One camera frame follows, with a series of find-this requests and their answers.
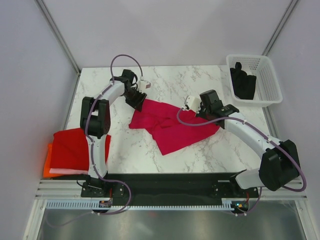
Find magenta t shirt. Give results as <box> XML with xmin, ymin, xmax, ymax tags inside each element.
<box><xmin>128</xmin><ymin>99</ymin><xmax>220</xmax><ymax>156</ymax></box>

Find white plastic basket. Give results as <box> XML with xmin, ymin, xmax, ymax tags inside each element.
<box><xmin>226</xmin><ymin>54</ymin><xmax>283</xmax><ymax>108</ymax></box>

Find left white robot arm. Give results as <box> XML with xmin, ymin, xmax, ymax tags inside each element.
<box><xmin>80</xmin><ymin>69</ymin><xmax>147</xmax><ymax>198</ymax></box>

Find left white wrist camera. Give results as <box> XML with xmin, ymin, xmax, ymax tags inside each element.
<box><xmin>137</xmin><ymin>80</ymin><xmax>151</xmax><ymax>92</ymax></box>

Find black t shirt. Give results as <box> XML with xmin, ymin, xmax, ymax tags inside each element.
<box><xmin>230</xmin><ymin>62</ymin><xmax>257</xmax><ymax>100</ymax></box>

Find red folded t shirt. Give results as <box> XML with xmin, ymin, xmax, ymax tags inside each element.
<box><xmin>50</xmin><ymin>127</ymin><xmax>112</xmax><ymax>173</ymax></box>

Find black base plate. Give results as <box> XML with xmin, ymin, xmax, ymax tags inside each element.
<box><xmin>80</xmin><ymin>172</ymin><xmax>260</xmax><ymax>201</ymax></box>

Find aluminium frame rail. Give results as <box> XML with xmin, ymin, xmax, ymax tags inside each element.
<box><xmin>34</xmin><ymin>178</ymin><xmax>308</xmax><ymax>201</ymax></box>

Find orange folded t shirt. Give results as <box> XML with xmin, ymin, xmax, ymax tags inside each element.
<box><xmin>42</xmin><ymin>142</ymin><xmax>86</xmax><ymax>178</ymax></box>

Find white slotted cable duct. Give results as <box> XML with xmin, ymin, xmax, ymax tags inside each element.
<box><xmin>46</xmin><ymin>198</ymin><xmax>248</xmax><ymax>211</ymax></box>

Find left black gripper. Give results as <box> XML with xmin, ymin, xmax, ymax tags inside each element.
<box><xmin>122</xmin><ymin>87</ymin><xmax>147</xmax><ymax>113</ymax></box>

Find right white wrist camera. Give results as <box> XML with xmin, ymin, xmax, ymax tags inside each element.
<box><xmin>182</xmin><ymin>95</ymin><xmax>201</xmax><ymax>113</ymax></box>

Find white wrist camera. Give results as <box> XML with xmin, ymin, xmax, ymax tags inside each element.
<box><xmin>182</xmin><ymin>95</ymin><xmax>201</xmax><ymax>113</ymax></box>
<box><xmin>137</xmin><ymin>80</ymin><xmax>151</xmax><ymax>92</ymax></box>

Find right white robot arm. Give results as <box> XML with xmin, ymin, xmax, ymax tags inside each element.
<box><xmin>197</xmin><ymin>90</ymin><xmax>301</xmax><ymax>197</ymax></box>

